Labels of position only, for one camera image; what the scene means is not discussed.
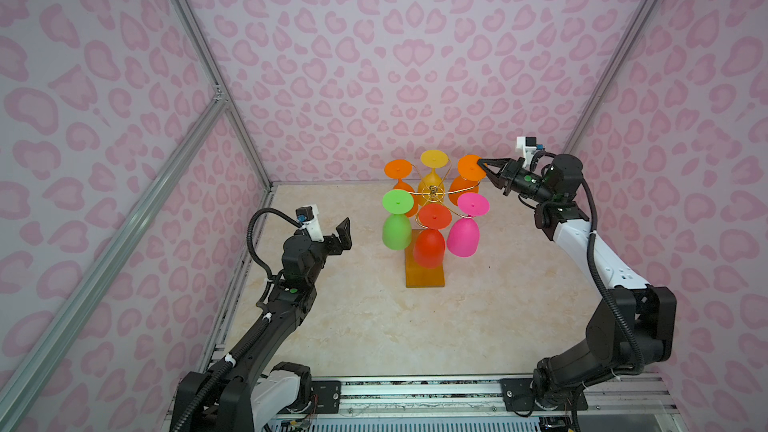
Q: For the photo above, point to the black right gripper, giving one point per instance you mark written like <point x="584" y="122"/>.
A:
<point x="512" y="175"/>

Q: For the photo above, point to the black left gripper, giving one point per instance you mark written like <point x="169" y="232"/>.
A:
<point x="344" y="241"/>

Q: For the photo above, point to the orange wine glass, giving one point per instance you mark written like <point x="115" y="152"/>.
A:
<point x="469" y="176"/>
<point x="401" y="200"/>

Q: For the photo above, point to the pink wine glass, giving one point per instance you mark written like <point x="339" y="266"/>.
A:
<point x="464" y="236"/>

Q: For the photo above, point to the red wine glass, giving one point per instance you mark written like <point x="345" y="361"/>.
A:
<point x="430" y="245"/>

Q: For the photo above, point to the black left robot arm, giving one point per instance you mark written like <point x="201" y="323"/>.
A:
<point x="239" y="392"/>

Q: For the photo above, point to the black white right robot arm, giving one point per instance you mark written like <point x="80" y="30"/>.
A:
<point x="633" y="324"/>

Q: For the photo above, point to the green wine glass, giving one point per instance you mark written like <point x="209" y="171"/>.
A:
<point x="396" y="230"/>

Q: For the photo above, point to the yellow wine glass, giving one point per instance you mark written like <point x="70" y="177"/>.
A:
<point x="431" y="188"/>

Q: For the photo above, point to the amber wooden rack base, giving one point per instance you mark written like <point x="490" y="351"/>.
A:
<point x="417" y="276"/>

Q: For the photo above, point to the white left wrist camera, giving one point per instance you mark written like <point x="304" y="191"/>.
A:
<point x="308" y="217"/>

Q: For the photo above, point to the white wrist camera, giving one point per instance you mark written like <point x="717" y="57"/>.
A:
<point x="308" y="217"/>
<point x="530" y="151"/>

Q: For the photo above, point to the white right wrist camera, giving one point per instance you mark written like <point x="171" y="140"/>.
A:
<point x="530" y="151"/>

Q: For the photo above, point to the gold wire glass rack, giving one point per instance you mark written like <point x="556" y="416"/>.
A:
<point x="431" y="189"/>

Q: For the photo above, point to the aluminium floor edge rail left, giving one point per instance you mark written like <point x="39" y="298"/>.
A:
<point x="237" y="312"/>

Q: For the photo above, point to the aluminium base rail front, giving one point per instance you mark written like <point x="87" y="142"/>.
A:
<point x="431" y="403"/>

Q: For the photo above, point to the aluminium corner frame post right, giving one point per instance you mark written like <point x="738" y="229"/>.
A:
<point x="628" y="41"/>

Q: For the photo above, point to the aluminium corner frame post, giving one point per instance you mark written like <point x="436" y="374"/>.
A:
<point x="628" y="41"/>
<point x="208" y="62"/>

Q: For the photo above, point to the aluminium corner frame post left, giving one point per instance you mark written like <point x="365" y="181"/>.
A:
<point x="208" y="62"/>

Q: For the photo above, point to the aluminium diagonal frame bar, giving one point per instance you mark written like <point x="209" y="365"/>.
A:
<point x="35" y="371"/>

